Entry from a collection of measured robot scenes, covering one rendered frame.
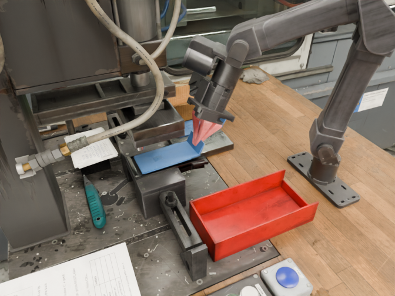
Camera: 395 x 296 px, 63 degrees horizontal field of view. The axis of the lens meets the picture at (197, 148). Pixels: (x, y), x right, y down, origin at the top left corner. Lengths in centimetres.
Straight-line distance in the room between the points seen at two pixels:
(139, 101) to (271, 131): 51
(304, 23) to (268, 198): 39
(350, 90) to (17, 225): 71
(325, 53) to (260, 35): 109
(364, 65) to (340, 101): 9
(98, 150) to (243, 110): 51
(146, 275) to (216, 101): 38
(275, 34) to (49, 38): 40
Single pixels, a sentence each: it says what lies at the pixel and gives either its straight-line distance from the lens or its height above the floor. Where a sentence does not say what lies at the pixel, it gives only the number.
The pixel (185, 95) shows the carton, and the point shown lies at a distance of 113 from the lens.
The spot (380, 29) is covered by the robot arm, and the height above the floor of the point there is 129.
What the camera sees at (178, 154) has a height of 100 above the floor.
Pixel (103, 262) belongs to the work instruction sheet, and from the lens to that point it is 70.
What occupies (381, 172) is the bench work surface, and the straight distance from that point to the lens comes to 98.
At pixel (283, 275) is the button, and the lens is 64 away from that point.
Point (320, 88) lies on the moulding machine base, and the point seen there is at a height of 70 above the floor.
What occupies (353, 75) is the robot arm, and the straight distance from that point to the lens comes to 72.
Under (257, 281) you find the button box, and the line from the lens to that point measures 63.
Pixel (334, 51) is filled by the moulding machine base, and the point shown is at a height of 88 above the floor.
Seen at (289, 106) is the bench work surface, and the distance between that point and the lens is 118.
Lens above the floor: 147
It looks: 38 degrees down
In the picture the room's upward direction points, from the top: straight up
